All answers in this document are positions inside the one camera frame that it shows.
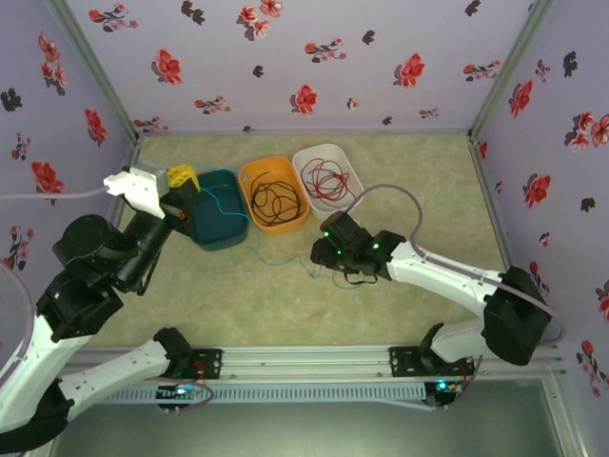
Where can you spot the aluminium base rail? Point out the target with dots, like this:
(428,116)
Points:
(309,364)

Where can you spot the grey metal panel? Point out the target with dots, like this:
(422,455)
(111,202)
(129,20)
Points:
(309,433)

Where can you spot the teal plastic bin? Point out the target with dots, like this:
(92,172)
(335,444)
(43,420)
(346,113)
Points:
(219,228)

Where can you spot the aluminium frame post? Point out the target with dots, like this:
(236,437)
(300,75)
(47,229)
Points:
(513,62)
(92,62)

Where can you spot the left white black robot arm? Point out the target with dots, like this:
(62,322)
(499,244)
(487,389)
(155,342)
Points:
(119,371)

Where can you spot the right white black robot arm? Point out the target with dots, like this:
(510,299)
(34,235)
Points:
(438,276)

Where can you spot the white plastic bin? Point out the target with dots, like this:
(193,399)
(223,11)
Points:
(340,151)

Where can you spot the orange plastic bin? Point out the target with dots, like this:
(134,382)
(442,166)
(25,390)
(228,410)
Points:
(266,166)

